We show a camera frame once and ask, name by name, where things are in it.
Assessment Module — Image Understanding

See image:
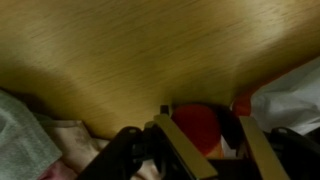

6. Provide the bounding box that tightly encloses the hot pink cloth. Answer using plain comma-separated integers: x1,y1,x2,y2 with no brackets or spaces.
38,159,78,180

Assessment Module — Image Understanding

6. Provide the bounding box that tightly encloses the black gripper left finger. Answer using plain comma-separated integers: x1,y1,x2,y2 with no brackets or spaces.
78,104,218,180

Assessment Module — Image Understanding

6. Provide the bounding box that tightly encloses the small red ball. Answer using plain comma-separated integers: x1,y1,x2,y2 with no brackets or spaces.
171,103,223,158

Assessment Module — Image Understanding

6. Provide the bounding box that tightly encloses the light pink cloth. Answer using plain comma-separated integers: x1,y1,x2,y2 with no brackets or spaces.
43,119,161,180

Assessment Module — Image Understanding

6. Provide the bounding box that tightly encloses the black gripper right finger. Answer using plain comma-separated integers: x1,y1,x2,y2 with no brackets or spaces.
238,115,320,180

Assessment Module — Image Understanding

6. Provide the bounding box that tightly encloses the white plastic bag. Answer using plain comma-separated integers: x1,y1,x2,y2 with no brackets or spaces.
231,58,320,136

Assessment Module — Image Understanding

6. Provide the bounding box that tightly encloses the white terry towel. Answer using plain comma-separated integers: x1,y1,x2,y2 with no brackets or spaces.
0,89,63,180

